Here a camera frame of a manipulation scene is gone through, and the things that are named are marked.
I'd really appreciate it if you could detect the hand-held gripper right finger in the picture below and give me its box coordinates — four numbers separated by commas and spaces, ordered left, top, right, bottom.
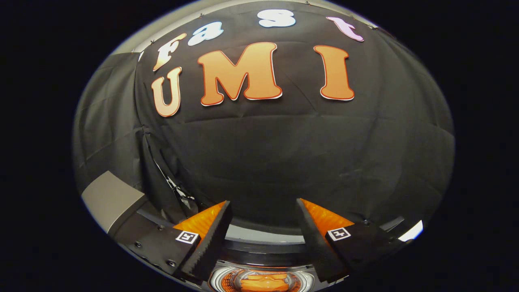
295, 198, 413, 284

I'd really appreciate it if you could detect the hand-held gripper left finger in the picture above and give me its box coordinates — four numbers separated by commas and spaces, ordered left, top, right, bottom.
116, 200, 234, 284

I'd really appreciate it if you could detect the dark grey washing machine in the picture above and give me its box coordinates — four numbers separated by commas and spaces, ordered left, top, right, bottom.
207, 260, 325, 292

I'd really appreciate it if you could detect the yellow polo shirt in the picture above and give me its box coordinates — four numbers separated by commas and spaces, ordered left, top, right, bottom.
239, 273, 291, 292

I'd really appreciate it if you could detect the black backdrop cloth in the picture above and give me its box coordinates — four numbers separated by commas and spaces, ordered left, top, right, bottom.
73, 0, 455, 236

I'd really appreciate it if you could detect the white board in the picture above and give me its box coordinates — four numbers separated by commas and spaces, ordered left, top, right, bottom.
399, 220, 423, 243

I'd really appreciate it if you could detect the grey cabinet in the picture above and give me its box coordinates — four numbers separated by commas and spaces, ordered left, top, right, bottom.
81, 170, 147, 234

